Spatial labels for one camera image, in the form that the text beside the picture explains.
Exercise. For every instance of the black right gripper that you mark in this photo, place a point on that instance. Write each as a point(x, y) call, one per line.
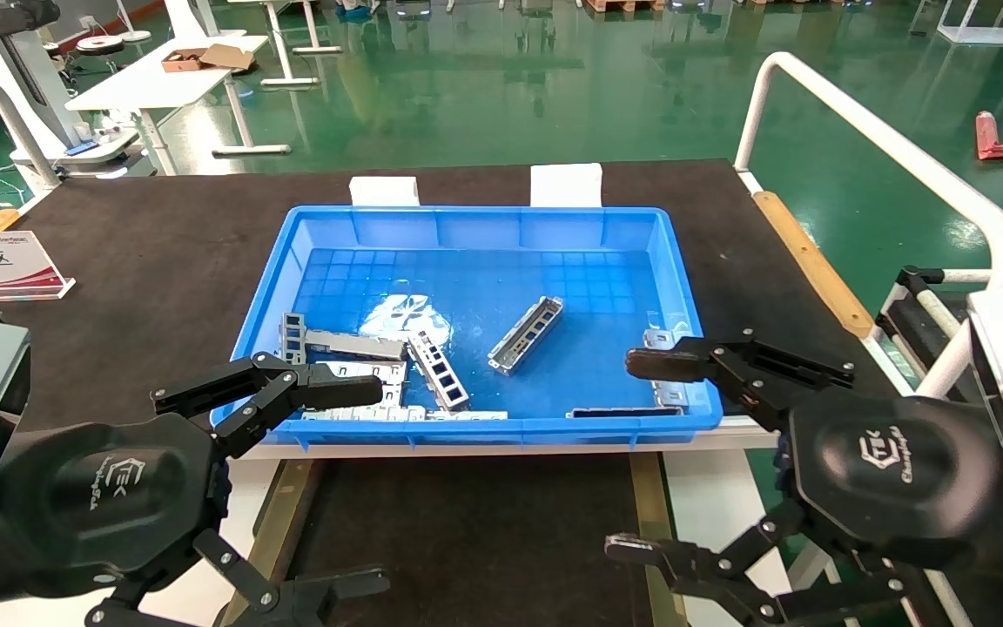
point(893, 470)

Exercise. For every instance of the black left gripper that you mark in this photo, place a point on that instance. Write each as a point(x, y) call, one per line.
point(110, 496)

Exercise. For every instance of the metal bracket with square cutouts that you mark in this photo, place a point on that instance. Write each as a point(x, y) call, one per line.
point(439, 370)
point(526, 335)

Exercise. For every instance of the dark thin metal strip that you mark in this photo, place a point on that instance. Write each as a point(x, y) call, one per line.
point(623, 412)

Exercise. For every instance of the blue plastic bin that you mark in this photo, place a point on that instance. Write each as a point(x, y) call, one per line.
point(589, 366)

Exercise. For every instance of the black lower panel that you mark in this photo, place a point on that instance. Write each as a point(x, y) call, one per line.
point(467, 540)

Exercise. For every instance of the long wooden edge strip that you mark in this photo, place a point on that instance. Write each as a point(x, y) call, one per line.
point(811, 261)

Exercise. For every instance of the black roller with white pipe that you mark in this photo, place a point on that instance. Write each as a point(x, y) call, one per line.
point(911, 326)

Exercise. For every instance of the black felt table mat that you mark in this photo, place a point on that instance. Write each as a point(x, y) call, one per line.
point(162, 261)

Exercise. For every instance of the small white foam block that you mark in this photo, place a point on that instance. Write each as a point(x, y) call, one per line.
point(384, 192)

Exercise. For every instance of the large white foam block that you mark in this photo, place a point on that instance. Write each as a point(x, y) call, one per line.
point(566, 185)

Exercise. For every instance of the white bent railing pipe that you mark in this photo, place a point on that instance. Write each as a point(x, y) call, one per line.
point(885, 139)

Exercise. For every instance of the open cardboard box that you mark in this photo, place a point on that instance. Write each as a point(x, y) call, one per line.
point(205, 59)

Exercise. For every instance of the white desk with T-legs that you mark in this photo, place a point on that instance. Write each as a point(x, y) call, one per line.
point(279, 43)

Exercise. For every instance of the grey bent railing pipe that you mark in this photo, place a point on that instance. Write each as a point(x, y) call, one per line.
point(14, 122)

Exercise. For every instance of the white machine stand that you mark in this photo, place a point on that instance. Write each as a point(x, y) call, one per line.
point(31, 70)

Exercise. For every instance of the brass rail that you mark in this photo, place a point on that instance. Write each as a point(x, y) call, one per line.
point(651, 496)
point(288, 514)

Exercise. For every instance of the metal bracket with tabs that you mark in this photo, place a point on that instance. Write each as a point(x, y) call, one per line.
point(671, 396)

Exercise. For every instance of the flat metal bracket plate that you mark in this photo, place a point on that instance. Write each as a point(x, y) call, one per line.
point(393, 387)

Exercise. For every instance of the L-shaped metal bracket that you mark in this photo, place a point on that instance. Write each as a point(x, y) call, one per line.
point(353, 345)

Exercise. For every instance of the long thin metal bracket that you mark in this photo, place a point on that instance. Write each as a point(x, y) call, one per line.
point(467, 415)

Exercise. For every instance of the white floor frame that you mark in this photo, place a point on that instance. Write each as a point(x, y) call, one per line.
point(989, 35)

